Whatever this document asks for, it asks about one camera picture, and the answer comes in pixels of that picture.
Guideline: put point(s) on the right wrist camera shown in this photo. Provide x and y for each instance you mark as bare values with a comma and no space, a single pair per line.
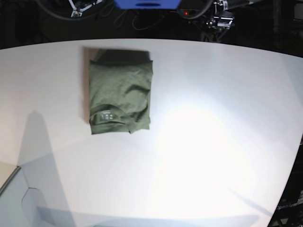
76,14

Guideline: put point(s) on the black power strip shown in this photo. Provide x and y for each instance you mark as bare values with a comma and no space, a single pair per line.
191,13

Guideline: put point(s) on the green t-shirt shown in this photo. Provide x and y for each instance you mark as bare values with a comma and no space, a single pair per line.
120,91

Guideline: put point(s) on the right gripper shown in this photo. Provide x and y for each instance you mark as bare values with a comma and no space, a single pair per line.
82,5

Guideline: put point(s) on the blue box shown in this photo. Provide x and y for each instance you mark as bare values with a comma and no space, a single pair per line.
147,4

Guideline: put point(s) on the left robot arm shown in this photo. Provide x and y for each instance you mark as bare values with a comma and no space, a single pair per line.
220,14

